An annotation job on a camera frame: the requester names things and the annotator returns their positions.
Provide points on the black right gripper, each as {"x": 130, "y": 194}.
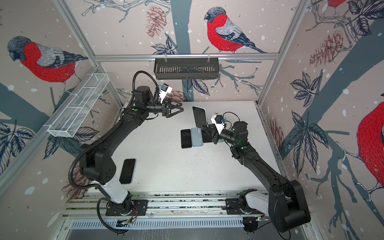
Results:
{"x": 216, "y": 138}

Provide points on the aluminium mounting rail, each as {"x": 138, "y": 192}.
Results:
{"x": 166, "y": 204}

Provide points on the white mesh tray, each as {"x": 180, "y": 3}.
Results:
{"x": 81, "y": 102}

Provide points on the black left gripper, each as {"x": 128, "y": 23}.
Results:
{"x": 166, "y": 112}

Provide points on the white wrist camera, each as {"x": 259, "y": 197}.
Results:
{"x": 163, "y": 91}
{"x": 219, "y": 122}

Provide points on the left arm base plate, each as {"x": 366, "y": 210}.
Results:
{"x": 131, "y": 208}

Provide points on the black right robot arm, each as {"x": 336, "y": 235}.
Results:
{"x": 285, "y": 203}

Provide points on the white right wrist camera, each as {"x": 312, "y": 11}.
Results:
{"x": 219, "y": 122}

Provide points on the black wire basket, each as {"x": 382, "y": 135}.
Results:
{"x": 187, "y": 69}

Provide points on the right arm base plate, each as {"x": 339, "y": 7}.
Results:
{"x": 233, "y": 207}

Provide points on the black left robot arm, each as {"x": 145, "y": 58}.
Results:
{"x": 95, "y": 160}

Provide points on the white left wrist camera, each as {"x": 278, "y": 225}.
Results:
{"x": 163, "y": 91}

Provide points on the bare black phone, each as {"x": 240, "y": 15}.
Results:
{"x": 200, "y": 117}
{"x": 186, "y": 139}

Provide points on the black phone lower left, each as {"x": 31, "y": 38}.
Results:
{"x": 127, "y": 172}

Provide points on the light blue case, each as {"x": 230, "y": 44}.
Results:
{"x": 196, "y": 137}

